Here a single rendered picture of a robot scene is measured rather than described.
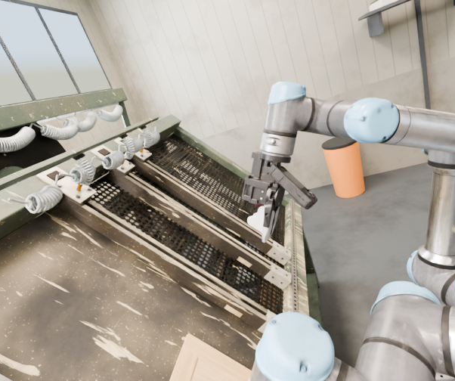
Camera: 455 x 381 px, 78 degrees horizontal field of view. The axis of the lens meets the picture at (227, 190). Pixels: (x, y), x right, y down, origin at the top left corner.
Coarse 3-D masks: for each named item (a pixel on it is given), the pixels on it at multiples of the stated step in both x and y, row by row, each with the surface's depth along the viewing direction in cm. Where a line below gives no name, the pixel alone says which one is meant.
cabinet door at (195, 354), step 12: (192, 336) 99; (192, 348) 95; (204, 348) 98; (180, 360) 90; (192, 360) 92; (204, 360) 95; (216, 360) 97; (228, 360) 99; (180, 372) 87; (192, 372) 89; (204, 372) 92; (216, 372) 94; (228, 372) 96; (240, 372) 98
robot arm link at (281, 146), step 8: (264, 136) 62; (272, 136) 60; (280, 136) 60; (264, 144) 62; (272, 144) 61; (280, 144) 60; (288, 144) 60; (264, 152) 63; (272, 152) 61; (280, 152) 60; (288, 152) 61
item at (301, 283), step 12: (288, 204) 230; (288, 216) 212; (300, 216) 221; (288, 228) 197; (300, 228) 205; (288, 240) 184; (300, 240) 190; (300, 252) 178; (288, 264) 162; (300, 264) 167; (300, 276) 158; (288, 288) 145; (300, 288) 149; (288, 300) 137; (300, 300) 141; (300, 312) 134
